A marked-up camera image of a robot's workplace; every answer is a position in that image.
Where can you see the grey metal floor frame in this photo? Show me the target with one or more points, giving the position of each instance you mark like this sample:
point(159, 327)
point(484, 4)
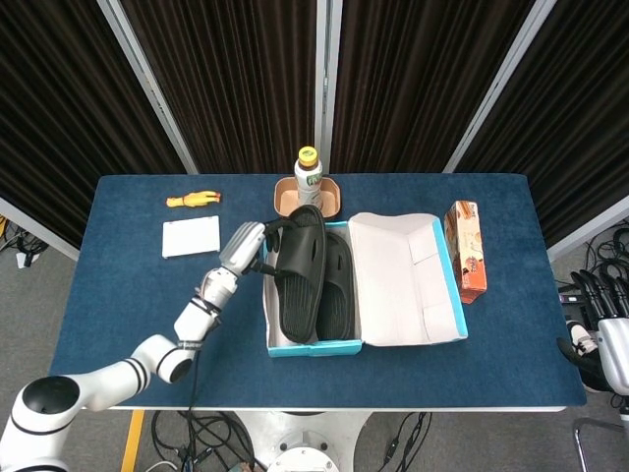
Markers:
point(582, 442)

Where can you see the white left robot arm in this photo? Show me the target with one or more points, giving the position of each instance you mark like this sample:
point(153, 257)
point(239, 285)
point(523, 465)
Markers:
point(147, 359)

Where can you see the yellow floor tape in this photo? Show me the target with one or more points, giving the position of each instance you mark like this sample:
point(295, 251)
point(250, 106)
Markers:
point(131, 442)

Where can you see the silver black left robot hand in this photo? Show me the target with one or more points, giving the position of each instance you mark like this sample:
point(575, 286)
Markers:
point(241, 248)

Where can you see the yellow rubber chicken toy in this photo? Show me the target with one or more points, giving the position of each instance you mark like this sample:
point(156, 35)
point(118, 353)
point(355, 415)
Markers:
point(189, 200)

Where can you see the tan rounded tray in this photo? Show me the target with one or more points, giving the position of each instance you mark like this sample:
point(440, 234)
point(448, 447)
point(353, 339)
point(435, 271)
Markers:
point(285, 196)

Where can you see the grey partition rail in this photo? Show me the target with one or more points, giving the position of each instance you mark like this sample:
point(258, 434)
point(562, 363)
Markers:
point(589, 228)
point(39, 228)

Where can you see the dark blue table mat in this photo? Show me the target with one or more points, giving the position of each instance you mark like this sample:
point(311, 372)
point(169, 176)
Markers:
point(123, 295)

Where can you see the orange snack box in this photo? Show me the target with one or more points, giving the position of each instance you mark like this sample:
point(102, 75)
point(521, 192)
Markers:
point(469, 255)

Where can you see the black power strip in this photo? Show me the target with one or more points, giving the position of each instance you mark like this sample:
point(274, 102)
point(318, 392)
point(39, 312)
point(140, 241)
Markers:
point(572, 299)

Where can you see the white flat box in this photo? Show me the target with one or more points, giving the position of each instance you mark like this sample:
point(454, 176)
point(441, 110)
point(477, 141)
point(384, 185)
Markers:
point(190, 237)

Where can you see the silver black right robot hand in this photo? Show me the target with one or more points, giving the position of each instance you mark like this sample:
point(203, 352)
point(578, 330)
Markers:
point(614, 349)

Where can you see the dark ribbed partition panel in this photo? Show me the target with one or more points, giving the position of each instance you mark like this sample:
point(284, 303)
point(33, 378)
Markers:
point(575, 123)
point(417, 83)
point(236, 83)
point(59, 113)

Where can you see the black slipper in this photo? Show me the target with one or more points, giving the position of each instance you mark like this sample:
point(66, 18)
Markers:
point(339, 295)
point(300, 275)

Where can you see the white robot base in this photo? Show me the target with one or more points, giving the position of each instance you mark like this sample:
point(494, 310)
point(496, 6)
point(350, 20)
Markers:
point(304, 442)

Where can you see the light blue shoe box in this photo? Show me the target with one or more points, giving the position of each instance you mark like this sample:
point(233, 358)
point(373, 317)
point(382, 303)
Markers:
point(393, 280)

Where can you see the grey partition post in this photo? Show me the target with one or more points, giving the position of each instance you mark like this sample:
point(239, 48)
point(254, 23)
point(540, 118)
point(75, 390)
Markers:
point(147, 83)
point(326, 83)
point(498, 83)

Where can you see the yellow capped drink bottle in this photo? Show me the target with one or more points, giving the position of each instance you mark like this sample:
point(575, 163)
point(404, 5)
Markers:
point(308, 189)

